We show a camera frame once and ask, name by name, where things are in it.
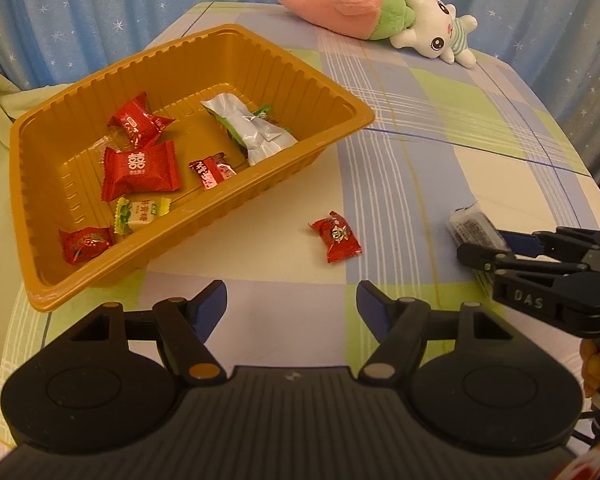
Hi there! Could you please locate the red packet white symbol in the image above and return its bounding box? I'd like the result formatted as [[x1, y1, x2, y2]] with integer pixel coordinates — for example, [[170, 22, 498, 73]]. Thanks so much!
[[101, 140, 182, 202]]

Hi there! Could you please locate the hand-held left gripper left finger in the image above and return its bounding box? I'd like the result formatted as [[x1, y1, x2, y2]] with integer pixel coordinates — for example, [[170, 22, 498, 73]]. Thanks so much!
[[72, 280, 228, 385]]

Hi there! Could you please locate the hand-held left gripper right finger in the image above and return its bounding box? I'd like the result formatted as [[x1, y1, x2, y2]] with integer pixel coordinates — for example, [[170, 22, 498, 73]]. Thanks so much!
[[356, 281, 511, 383]]

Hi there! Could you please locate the blue star curtain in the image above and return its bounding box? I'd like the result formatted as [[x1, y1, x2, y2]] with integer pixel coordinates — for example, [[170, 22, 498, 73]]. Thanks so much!
[[0, 0, 600, 186]]

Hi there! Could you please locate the black cable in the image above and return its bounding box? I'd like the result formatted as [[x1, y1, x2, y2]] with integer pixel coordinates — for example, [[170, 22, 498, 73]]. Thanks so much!
[[575, 402, 600, 445]]

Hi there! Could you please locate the orange plastic tray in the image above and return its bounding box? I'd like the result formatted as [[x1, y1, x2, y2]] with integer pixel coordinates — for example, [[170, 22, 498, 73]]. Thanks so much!
[[8, 23, 376, 314]]

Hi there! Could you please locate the black white packet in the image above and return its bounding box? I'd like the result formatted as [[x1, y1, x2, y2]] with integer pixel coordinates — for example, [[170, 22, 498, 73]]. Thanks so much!
[[446, 201, 506, 251]]

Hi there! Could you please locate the silver green pouch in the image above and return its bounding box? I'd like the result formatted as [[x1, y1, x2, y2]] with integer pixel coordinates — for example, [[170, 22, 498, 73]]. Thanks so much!
[[200, 92, 299, 167]]

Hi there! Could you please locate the red white label candy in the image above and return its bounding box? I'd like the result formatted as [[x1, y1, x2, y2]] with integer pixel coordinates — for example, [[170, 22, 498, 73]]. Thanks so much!
[[107, 92, 176, 148]]

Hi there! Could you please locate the red cartoon print candy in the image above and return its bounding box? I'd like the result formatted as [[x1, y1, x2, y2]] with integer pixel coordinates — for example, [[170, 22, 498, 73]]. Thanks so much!
[[309, 211, 362, 264]]

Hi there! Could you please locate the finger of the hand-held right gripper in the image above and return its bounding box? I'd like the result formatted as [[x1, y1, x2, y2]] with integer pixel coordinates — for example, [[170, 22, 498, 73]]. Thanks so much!
[[457, 242, 586, 281], [497, 226, 600, 261]]

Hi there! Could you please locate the dark red candy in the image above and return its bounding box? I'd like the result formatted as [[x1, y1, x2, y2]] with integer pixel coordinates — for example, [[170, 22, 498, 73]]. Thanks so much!
[[188, 152, 237, 191]]

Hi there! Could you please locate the red shiny candy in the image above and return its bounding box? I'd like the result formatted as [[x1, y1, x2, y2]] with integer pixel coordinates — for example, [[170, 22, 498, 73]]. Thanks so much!
[[58, 226, 116, 266]]

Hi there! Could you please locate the yellow green candy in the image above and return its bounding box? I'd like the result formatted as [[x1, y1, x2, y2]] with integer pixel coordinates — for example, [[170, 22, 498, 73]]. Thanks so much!
[[112, 196, 173, 235]]

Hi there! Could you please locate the red white printed cloth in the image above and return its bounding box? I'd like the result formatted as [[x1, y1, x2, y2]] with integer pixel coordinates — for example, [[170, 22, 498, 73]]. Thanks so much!
[[550, 452, 600, 480]]

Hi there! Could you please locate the rabbit carrot plush toy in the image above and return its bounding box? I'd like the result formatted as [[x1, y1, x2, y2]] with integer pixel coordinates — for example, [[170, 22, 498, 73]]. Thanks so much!
[[272, 0, 479, 68]]

